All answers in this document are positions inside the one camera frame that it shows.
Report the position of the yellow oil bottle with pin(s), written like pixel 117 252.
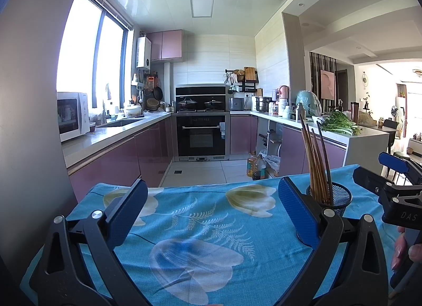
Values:
pixel 251 165

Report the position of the blue floral tablecloth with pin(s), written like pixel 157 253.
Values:
pixel 197 220

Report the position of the brown tumbler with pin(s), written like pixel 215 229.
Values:
pixel 354 111

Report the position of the hanging frying pan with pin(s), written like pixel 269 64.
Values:
pixel 158 93

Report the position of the white microwave oven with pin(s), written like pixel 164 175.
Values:
pixel 82 118

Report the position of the plastic bag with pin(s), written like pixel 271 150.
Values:
pixel 273 165

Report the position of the black integrated range hood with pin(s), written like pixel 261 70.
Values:
pixel 201 90

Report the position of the kitchen sink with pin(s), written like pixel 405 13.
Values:
pixel 122 123

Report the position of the kitchen window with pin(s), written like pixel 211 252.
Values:
pixel 79 55

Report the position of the bundle of wooden chopsticks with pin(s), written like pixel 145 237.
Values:
pixel 316 167

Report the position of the black mesh utensil holder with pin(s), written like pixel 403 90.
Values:
pixel 339 197

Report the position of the black built-in oven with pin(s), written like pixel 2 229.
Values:
pixel 201 137

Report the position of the dark slatted divider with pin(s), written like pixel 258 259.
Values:
pixel 315 78

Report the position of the woven basket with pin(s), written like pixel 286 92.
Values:
pixel 152 104

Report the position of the green leafy vegetables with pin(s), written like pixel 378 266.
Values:
pixel 341 124

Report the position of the silver toaster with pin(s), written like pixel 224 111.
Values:
pixel 236 104

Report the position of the wall clock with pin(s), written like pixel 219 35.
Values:
pixel 366 81

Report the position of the black chair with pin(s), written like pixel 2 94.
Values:
pixel 390 124

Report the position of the long purple base cabinets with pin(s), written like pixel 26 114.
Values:
pixel 115 164

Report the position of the person's right hand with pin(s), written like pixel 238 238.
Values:
pixel 399 250

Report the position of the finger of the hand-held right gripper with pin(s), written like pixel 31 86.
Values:
pixel 392 162
pixel 372 180

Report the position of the black wall rack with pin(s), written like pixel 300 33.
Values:
pixel 245 86

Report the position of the grey refrigerator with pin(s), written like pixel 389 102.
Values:
pixel 29 94

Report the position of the black pot with glass lid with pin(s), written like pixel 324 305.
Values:
pixel 187 104
pixel 213 104

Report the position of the pink wall art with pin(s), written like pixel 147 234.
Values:
pixel 328 84

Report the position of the white kitchen countertop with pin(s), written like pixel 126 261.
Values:
pixel 99 141

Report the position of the white water heater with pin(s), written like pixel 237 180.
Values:
pixel 144 53

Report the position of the white ceramic pot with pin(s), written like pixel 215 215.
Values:
pixel 133 112

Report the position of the steel faucet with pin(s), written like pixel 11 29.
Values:
pixel 106 104

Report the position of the wooden cutting board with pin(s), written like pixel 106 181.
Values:
pixel 250 74

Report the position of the narrow purple base cabinet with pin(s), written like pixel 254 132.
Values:
pixel 242 134

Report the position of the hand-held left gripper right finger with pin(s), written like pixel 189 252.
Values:
pixel 296 213

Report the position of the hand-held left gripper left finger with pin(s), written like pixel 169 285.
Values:
pixel 132 207

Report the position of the purple wall cabinet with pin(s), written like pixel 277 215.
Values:
pixel 165 45

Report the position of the ceiling light panel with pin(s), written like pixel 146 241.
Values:
pixel 201 6

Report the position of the white counter peninsula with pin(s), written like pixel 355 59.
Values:
pixel 366 151

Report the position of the steel stockpot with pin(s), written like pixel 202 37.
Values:
pixel 263 104

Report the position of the dark liquid bottle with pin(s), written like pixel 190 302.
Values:
pixel 260 169

